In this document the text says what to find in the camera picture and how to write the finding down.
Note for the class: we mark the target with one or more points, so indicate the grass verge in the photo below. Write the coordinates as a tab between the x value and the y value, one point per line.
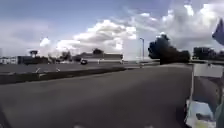
50	76

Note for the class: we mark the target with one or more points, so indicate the grey parking lot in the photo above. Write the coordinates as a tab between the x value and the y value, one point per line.
26	67

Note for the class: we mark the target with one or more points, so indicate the long low building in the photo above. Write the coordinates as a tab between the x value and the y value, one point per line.
100	56

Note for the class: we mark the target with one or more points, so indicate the grey asphalt road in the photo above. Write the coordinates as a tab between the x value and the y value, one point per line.
110	96

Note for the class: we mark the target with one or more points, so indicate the row of trees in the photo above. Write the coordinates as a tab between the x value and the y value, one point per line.
205	53

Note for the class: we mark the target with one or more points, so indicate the street lamp pole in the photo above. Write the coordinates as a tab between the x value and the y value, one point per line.
143	48

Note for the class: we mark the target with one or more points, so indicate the white sign board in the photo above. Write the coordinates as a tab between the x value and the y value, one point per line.
208	70

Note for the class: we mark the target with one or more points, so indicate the dark car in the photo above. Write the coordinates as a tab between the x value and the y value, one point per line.
83	62

